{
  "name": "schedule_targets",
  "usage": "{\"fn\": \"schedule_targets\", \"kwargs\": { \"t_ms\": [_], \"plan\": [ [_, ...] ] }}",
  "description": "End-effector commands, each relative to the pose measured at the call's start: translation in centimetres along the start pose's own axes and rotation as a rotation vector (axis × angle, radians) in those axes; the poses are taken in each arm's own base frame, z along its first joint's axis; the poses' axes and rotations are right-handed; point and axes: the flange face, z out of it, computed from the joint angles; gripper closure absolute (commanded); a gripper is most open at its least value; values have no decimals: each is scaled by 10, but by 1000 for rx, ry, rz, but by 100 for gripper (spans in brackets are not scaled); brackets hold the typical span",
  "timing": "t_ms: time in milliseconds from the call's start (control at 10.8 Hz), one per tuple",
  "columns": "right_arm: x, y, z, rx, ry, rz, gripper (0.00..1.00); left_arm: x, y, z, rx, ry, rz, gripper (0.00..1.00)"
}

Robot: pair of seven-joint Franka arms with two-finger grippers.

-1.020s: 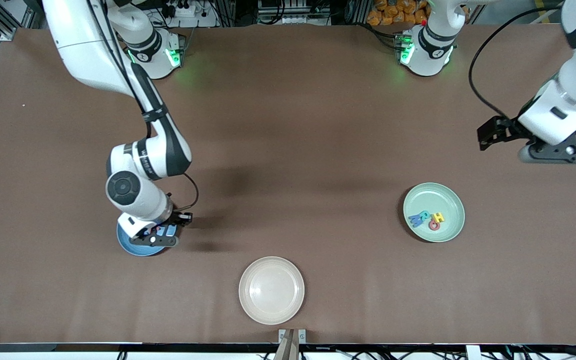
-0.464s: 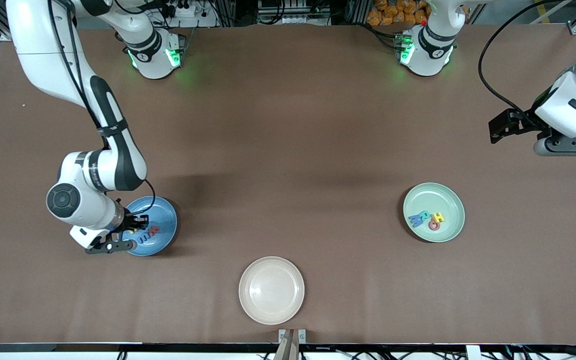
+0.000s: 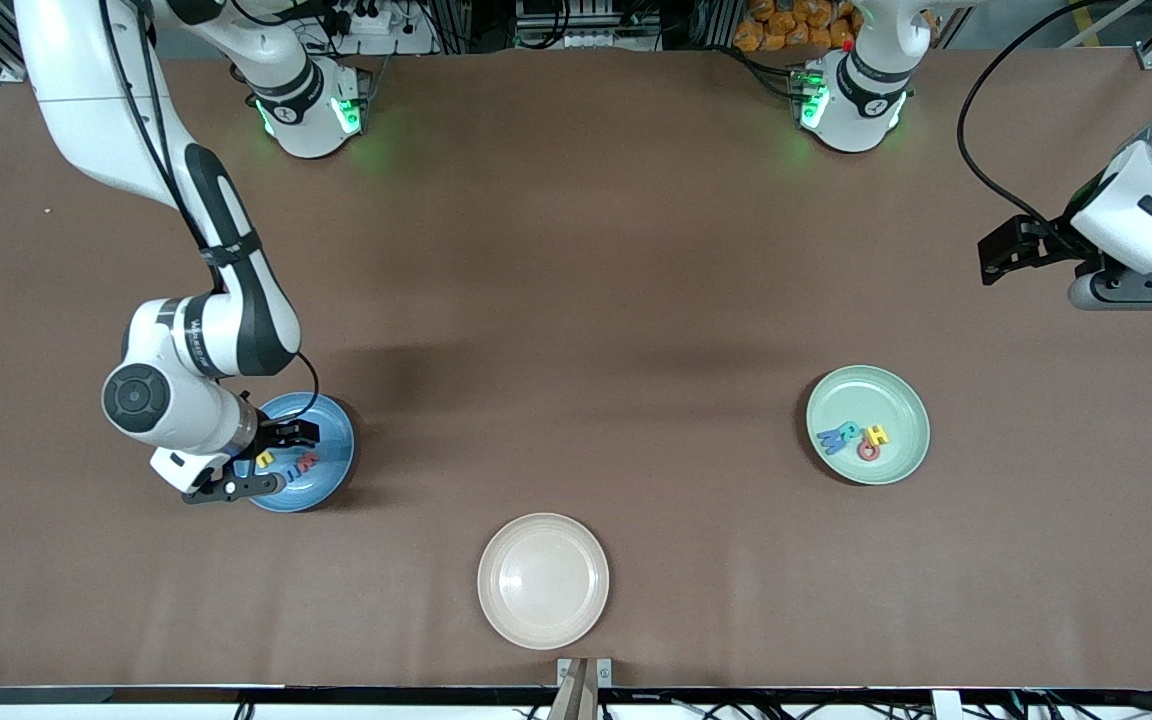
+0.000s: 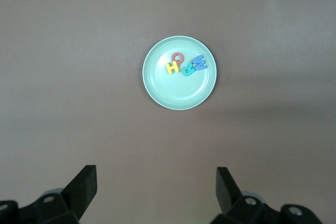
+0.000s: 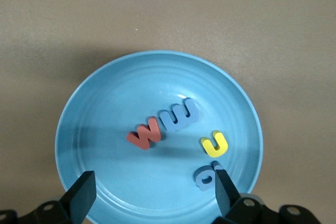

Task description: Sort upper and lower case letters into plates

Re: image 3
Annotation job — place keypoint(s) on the orange objects pile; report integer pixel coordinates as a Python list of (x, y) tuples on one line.
[(776, 30)]

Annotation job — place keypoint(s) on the yellow foam letter u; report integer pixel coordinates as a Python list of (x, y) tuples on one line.
[(264, 458)]

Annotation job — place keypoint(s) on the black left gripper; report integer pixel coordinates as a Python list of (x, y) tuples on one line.
[(1053, 243)]

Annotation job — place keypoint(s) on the blue foam capital M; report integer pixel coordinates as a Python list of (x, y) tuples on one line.
[(831, 440)]

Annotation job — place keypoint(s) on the teal foam letter R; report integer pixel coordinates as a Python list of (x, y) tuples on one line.
[(850, 430)]

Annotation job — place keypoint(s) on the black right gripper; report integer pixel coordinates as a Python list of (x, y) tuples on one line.
[(270, 435)]

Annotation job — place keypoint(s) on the white power strip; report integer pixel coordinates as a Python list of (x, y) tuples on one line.
[(386, 25)]

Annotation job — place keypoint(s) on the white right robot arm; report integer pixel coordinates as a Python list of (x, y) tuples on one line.
[(86, 100)]

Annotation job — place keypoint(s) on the yellow foam letter H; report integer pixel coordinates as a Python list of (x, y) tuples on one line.
[(877, 435)]

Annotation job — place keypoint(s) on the pink foam letter w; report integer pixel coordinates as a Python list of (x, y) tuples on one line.
[(311, 460)]

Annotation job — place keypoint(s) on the blue foam lowercase m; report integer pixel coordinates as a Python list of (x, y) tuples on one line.
[(293, 470)]

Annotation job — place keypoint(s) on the metal equipment rack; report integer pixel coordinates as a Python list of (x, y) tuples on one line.
[(586, 20)]

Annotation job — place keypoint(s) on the pink foam letter Q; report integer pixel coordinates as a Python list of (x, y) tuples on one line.
[(867, 454)]

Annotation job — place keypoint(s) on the metal table edge bracket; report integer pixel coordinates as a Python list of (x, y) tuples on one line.
[(604, 672)]

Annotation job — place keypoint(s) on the blue round plate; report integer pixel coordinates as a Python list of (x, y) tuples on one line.
[(336, 450)]

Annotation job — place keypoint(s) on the brown wooden slat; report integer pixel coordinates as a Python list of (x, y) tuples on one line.
[(576, 700)]

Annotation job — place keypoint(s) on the pale green round plate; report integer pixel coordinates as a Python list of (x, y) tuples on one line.
[(886, 400)]

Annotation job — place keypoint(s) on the beige round plate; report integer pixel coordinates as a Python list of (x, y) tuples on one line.
[(543, 580)]

